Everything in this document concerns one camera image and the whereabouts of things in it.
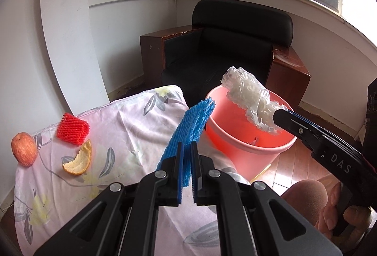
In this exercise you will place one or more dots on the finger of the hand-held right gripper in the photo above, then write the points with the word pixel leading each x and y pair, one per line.
pixel 297 128

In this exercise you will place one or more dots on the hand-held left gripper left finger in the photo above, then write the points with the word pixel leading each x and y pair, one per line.
pixel 179 173

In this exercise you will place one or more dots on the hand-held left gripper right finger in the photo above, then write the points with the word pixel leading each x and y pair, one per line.
pixel 194 173

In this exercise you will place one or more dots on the blue foam fruit net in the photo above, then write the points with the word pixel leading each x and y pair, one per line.
pixel 191 123

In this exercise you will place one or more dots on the pink plastic bucket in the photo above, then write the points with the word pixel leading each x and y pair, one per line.
pixel 235 138

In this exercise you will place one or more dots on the white foam fruit net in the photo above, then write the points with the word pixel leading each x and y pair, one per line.
pixel 250 97

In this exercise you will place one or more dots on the person's right hand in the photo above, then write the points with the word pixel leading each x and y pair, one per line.
pixel 330 211

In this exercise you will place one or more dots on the person's knee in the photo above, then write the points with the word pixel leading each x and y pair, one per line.
pixel 306 197

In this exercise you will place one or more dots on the dark printed cloth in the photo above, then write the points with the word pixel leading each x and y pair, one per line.
pixel 371 108

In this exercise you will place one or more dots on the floral bed sheet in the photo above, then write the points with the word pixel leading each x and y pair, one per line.
pixel 117 132

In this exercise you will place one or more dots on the small orange peel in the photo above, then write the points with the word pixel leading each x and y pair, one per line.
pixel 79 161

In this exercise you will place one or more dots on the black armchair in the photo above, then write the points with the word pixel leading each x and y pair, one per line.
pixel 223 47

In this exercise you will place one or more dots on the red foam fruit net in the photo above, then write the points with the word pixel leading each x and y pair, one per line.
pixel 72 129

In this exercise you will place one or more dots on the red apple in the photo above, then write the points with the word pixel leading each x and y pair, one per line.
pixel 24 149

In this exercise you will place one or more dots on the white board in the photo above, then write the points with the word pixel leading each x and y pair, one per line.
pixel 67 23

